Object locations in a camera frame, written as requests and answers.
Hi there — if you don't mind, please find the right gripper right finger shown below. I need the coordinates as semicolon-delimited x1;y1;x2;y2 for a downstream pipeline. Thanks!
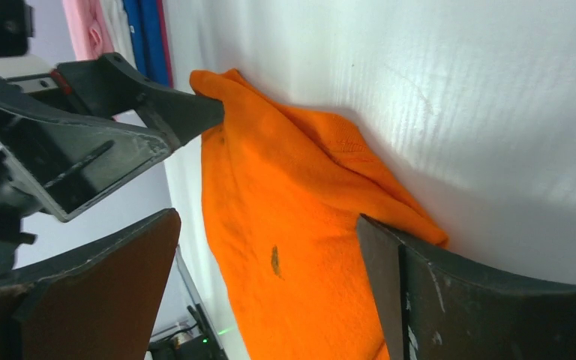
356;215;576;359

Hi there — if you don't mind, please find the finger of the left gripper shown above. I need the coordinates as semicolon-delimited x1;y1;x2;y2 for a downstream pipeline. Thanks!
56;53;225;149

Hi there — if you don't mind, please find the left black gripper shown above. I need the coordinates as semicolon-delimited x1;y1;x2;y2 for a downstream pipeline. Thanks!
0;73;172;277

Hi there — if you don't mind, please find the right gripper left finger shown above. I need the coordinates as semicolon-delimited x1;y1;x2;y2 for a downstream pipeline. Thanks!
0;208;181;359

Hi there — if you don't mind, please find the orange t shirt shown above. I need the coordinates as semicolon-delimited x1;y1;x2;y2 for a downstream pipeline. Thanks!
190;69;449;359

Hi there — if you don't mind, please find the pink folded t shirt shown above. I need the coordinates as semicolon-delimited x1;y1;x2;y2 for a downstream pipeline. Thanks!
62;0;114;61

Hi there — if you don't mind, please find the blue white folded t shirt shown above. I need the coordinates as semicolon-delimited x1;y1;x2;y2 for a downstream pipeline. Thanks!
123;0;169;87

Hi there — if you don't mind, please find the magenta folded t shirt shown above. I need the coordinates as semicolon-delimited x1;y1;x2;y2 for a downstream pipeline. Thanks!
156;0;175;88

